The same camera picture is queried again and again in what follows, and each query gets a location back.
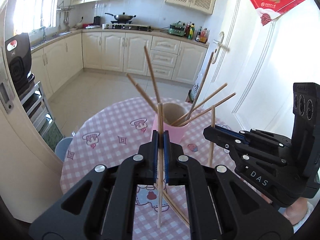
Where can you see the black kettle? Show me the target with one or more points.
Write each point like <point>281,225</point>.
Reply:
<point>96,20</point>

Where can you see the door frame strike plate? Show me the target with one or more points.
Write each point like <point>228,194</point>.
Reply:
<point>6,90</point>

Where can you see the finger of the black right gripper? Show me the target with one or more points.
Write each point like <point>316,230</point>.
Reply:
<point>227,139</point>

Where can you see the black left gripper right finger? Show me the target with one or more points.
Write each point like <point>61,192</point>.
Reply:
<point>220,205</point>

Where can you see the wok on stove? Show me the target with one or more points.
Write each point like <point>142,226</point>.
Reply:
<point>122,18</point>

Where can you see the cream lower cabinets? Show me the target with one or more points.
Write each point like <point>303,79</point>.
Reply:
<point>57,60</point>

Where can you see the dark sauce bottle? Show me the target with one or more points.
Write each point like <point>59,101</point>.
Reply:
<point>198,35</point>

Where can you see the blue round stool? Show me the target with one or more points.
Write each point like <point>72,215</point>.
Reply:
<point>62,147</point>

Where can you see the person right hand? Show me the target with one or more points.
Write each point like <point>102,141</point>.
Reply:
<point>298,211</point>

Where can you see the white kitchen door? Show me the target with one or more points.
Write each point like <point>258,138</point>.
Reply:
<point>262,65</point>

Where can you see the pink chopstick holder cup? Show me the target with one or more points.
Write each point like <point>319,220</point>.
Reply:
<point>173,111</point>

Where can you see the dark brown air fryer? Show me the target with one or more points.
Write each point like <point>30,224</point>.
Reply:
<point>18,52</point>

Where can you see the green bottle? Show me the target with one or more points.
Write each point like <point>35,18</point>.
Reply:
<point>191,31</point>

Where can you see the kitchen window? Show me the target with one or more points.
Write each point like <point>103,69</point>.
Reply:
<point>32,15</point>

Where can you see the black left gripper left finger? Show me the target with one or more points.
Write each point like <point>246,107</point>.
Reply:
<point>102,204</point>

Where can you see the kitchen faucet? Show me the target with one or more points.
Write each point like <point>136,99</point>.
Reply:
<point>44,36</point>

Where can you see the black gas stove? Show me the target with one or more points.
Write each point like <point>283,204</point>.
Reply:
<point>131,26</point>

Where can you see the silver door handle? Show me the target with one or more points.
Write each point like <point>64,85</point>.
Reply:
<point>219,46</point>

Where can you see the green electric cooker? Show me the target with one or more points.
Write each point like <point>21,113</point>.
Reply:
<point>177,29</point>

